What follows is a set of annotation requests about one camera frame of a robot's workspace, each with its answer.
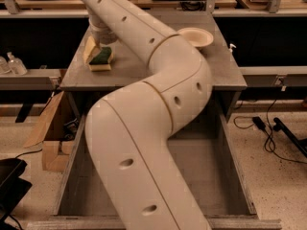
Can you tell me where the green and yellow sponge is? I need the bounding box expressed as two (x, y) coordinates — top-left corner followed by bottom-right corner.
(88, 47), (113, 71)

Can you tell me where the grey cabinet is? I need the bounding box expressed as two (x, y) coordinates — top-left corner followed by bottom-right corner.
(60, 10), (247, 117)

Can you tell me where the white bowl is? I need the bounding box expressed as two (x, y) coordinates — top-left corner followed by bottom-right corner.
(177, 27), (214, 50)

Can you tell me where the clear pump bottle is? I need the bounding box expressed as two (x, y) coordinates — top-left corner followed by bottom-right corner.
(7, 52), (27, 76)

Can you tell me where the small white pump bottle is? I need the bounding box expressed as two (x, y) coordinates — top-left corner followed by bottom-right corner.
(229, 43), (237, 53)

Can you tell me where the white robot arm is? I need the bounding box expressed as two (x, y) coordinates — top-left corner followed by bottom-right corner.
(82, 0), (212, 230)

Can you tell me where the cardboard box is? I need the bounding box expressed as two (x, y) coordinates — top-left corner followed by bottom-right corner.
(23, 92), (75, 173)

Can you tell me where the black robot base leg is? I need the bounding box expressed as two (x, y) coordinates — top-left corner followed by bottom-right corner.
(273, 117), (307, 157)

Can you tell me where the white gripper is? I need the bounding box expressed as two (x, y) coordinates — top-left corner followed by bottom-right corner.
(83, 9), (117, 65)

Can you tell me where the clear bottle at edge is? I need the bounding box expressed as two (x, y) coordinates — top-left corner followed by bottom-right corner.
(0, 57), (11, 74)

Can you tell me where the open grey top drawer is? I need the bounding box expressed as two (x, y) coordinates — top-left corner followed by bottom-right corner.
(26, 91), (283, 230)

